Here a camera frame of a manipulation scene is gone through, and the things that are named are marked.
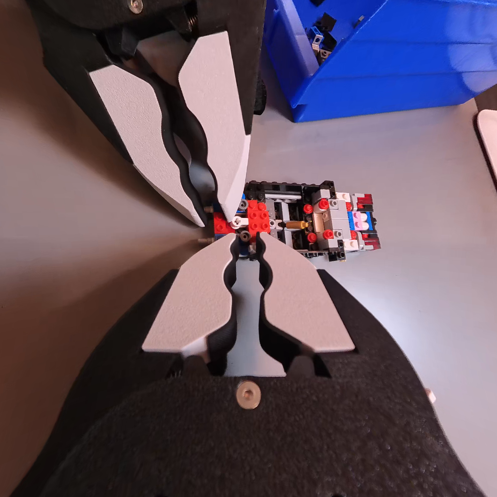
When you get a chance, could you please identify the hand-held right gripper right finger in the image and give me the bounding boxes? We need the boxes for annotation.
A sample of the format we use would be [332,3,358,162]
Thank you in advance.
[260,232,358,369]

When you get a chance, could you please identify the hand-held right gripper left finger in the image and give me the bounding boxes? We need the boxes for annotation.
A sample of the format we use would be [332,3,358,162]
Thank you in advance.
[141,233,237,367]

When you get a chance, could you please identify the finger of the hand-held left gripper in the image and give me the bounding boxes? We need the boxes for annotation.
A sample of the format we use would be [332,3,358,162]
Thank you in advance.
[177,31,251,216]
[88,64,209,228]

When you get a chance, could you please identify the blue plastic bin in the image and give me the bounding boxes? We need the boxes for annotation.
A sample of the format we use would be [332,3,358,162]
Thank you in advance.
[264,0,497,123]

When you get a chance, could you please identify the white book stand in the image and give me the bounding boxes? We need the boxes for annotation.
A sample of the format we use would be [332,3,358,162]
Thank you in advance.
[476,109,497,188]

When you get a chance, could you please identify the small lego bricks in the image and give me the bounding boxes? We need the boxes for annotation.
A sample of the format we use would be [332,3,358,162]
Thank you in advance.
[309,0,340,61]

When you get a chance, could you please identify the partly built lego car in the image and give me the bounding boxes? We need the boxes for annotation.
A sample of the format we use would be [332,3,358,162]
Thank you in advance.
[201,180,383,265]

